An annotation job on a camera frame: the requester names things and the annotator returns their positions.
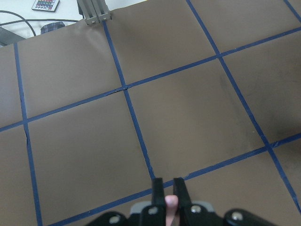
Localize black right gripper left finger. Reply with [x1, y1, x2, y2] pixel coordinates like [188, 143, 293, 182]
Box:
[139, 178, 166, 226]

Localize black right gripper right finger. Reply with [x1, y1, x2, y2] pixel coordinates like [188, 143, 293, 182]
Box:
[173, 178, 212, 226]

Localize small blue plaid object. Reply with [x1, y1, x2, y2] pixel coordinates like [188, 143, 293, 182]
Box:
[40, 22, 65, 34]

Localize colourful remote control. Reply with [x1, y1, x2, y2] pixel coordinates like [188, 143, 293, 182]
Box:
[32, 0, 60, 12]

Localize aluminium frame post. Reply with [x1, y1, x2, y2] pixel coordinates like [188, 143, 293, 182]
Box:
[77, 0, 112, 25]

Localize tangled black cables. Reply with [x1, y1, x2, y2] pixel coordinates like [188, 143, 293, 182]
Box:
[0, 9, 78, 38]

